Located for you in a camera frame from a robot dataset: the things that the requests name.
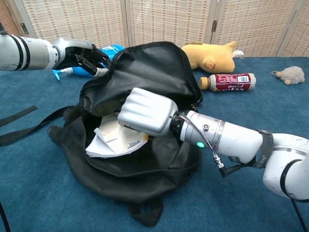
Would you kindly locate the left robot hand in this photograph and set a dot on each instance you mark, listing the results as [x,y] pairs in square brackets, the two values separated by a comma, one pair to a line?
[72,52]

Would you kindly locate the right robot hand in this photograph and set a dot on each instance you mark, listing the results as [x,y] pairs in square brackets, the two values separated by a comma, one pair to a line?
[149,113]

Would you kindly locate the white and yellow booklet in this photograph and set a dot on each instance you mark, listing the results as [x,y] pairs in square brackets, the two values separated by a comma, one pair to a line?
[120,142]

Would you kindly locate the black backpack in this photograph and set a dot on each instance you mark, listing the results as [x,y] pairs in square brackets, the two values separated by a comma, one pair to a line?
[149,70]

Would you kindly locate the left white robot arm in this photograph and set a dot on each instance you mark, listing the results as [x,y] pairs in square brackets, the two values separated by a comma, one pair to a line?
[29,52]

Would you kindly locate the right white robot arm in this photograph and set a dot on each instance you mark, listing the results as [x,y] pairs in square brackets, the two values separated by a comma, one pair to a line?
[236,142]

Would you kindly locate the blue pump detergent bottle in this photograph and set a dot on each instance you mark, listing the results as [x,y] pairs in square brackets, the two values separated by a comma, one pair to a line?
[112,50]

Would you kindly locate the black screen hinge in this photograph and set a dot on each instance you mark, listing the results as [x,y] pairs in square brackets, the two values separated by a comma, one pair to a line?
[23,27]
[214,26]

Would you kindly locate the yellow plush toy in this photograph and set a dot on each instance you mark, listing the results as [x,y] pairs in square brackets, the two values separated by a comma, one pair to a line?
[212,56]

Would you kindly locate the brown drink bottle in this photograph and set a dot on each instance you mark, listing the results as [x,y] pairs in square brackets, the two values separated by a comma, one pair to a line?
[229,82]

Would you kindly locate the woven folding screen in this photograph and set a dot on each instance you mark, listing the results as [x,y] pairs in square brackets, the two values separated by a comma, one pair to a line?
[169,21]

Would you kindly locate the blue felt table cover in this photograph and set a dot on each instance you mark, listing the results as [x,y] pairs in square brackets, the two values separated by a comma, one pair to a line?
[36,181]

